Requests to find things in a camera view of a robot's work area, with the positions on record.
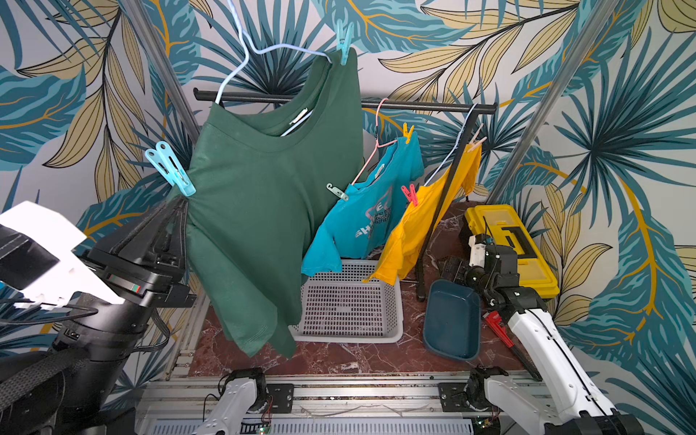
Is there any aluminium frame post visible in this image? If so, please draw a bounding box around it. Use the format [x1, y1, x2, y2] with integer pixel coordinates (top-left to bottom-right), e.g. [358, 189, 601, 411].
[486, 0, 619, 205]
[120, 1, 200, 141]

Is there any mint white clothespin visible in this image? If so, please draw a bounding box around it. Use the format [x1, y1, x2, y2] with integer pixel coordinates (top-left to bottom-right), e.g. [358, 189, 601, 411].
[326, 183, 350, 201]

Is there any teal clothespin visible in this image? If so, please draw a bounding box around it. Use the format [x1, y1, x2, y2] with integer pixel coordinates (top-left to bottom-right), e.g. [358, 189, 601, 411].
[335, 19, 355, 66]
[145, 141, 196, 198]

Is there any right aluminium frame post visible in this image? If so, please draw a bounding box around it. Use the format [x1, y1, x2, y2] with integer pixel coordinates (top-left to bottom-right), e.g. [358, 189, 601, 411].
[486, 0, 619, 205]

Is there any yellow clothespin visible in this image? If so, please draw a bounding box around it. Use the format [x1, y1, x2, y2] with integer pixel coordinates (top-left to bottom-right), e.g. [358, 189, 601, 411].
[402, 123, 415, 144]

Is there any pink red clothespin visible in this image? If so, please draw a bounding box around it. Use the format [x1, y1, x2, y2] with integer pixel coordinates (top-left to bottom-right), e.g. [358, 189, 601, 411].
[401, 183, 419, 207]

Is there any yellow black toolbox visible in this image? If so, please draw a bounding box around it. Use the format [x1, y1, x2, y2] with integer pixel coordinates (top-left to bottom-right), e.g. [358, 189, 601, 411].
[460, 205, 560, 300]

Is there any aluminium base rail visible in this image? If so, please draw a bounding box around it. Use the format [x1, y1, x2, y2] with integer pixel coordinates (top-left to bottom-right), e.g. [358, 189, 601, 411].
[136, 372, 521, 434]

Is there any black clothes rack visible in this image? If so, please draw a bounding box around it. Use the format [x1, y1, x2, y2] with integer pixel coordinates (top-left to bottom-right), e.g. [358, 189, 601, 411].
[221, 92, 498, 302]

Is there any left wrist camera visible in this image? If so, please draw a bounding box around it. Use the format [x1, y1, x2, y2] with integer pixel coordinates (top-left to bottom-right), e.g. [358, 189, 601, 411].
[1, 201, 125, 310]

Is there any pale blue wire hanger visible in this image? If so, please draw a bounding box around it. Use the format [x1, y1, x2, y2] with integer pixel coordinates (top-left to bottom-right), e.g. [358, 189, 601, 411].
[422, 103, 479, 186]

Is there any light blue wire hanger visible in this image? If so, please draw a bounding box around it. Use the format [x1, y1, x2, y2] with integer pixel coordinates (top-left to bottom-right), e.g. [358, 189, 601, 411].
[214, 0, 333, 107]

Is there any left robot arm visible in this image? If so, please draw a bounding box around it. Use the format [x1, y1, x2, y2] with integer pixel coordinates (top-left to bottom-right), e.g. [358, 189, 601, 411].
[1, 198, 196, 434]

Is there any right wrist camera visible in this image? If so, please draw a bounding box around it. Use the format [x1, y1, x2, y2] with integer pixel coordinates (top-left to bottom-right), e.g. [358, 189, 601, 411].
[469, 234, 488, 268]

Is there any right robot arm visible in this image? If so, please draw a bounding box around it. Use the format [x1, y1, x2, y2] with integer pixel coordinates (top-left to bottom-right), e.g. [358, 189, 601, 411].
[440, 244, 645, 434]

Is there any dark teal plastic tray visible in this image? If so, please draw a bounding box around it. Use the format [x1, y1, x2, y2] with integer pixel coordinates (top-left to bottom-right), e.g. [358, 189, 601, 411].
[422, 279, 482, 361]

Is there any beige pink clothespin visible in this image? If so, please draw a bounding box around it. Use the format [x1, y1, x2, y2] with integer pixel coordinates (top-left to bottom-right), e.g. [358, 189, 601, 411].
[465, 125, 486, 152]

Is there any turquoise printed t-shirt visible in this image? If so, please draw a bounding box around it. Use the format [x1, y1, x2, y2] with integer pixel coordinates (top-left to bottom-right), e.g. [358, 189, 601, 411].
[301, 132, 424, 277]

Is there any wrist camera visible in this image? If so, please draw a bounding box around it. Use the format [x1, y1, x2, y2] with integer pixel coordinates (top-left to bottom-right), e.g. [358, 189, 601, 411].
[1, 201, 125, 310]
[469, 234, 488, 268]

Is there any red pipe wrench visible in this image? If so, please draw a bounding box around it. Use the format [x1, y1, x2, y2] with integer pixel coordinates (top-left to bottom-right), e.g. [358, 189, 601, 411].
[483, 311, 543, 382]

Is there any pink wire hanger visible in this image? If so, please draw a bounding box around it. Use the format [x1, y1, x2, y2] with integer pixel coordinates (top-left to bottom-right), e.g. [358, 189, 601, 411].
[351, 97, 395, 186]

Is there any left aluminium frame post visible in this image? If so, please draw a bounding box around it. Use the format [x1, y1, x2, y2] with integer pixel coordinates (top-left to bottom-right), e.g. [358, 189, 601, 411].
[120, 1, 200, 141]

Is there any dark green t-shirt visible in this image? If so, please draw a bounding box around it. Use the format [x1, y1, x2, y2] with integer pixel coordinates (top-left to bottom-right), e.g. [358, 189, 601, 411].
[186, 52, 364, 357]

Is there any grey perforated plastic basket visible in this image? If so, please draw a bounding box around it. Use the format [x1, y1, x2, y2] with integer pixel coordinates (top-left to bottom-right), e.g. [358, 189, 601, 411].
[289, 259, 403, 344]

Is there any yellow t-shirt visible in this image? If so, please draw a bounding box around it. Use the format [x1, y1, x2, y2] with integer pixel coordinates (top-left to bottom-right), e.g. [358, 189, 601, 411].
[366, 141, 482, 286]

